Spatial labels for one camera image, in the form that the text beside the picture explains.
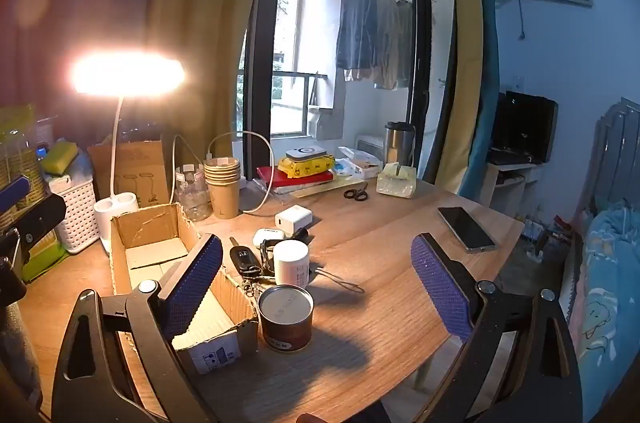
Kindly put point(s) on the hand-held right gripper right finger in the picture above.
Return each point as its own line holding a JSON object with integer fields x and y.
{"x": 440, "y": 288}

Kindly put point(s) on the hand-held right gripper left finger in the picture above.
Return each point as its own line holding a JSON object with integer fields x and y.
{"x": 195, "y": 288}

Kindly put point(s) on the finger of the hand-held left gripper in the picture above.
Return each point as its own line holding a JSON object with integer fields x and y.
{"x": 15, "y": 193}

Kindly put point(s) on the black car key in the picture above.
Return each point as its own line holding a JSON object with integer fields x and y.
{"x": 242, "y": 259}

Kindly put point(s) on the brown cardboard box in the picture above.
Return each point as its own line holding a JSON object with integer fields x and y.
{"x": 150, "y": 253}

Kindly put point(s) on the white earbuds case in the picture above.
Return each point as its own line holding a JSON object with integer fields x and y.
{"x": 267, "y": 235}

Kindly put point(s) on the brown round tin can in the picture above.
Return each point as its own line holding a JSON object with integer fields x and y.
{"x": 285, "y": 328}

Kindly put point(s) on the white plastic jar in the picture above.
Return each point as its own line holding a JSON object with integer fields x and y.
{"x": 291, "y": 268}

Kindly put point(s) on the white charger block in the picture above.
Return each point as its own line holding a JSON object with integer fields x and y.
{"x": 292, "y": 218}

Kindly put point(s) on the yellow green sponge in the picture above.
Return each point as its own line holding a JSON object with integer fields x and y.
{"x": 60, "y": 155}

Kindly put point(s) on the white plastic basket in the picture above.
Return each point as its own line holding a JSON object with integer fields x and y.
{"x": 75, "y": 213}

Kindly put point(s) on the dark smartphone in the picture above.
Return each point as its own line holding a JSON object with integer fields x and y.
{"x": 465, "y": 228}

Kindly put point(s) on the stack of brown paper cups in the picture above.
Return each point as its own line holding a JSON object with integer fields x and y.
{"x": 223, "y": 198}

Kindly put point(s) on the pale yellow tissue pack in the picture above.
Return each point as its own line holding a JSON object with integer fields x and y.
{"x": 395, "y": 185}

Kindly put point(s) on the clear plastic bag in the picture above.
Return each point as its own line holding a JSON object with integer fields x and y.
{"x": 265, "y": 195}

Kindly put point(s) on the white cabinet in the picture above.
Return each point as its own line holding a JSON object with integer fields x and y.
{"x": 500, "y": 183}

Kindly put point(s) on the teal blue curtain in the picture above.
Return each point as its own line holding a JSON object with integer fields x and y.
{"x": 482, "y": 173}

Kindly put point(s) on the black scissors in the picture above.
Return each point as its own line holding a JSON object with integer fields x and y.
{"x": 352, "y": 192}

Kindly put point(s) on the printed brown lamp carton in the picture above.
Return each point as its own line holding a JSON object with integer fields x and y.
{"x": 145, "y": 168}

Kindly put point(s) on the red book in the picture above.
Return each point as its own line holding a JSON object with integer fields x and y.
{"x": 272, "y": 175}

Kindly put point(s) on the steel thermos mug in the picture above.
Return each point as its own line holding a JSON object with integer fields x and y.
{"x": 399, "y": 143}

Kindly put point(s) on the white open paper box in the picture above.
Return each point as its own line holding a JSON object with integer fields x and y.
{"x": 362, "y": 158}

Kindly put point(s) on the yellow paper envelope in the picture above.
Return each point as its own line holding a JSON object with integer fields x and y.
{"x": 320, "y": 192}

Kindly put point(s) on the blue white small box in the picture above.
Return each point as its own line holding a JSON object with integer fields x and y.
{"x": 344, "y": 167}

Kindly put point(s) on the white microwave oven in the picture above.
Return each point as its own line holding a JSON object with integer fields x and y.
{"x": 370, "y": 145}

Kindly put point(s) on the white desk lamp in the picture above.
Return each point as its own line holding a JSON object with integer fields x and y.
{"x": 127, "y": 75}

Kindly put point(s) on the yellow wipes packet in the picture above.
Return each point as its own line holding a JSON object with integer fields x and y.
{"x": 305, "y": 168}

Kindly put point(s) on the blue printed blanket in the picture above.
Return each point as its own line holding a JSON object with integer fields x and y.
{"x": 610, "y": 278}

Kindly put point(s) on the grey white flat device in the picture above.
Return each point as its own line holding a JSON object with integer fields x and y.
{"x": 305, "y": 153}

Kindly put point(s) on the black monitor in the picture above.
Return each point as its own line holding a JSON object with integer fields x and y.
{"x": 525, "y": 125}

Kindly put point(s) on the grey padded headboard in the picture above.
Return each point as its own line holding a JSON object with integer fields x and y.
{"x": 615, "y": 143}

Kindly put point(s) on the yellow curtain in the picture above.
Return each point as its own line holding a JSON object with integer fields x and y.
{"x": 210, "y": 3}
{"x": 467, "y": 53}

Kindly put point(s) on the balcony railing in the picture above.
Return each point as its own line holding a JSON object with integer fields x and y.
{"x": 300, "y": 74}

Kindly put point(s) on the black glass sliding door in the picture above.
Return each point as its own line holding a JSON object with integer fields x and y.
{"x": 267, "y": 53}

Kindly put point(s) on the hanging beige shirt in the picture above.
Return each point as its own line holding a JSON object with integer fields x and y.
{"x": 386, "y": 48}

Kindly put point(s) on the hanging olive shirt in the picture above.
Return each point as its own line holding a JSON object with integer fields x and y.
{"x": 406, "y": 43}

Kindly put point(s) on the hanging blue shirt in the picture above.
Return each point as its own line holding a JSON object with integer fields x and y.
{"x": 357, "y": 28}

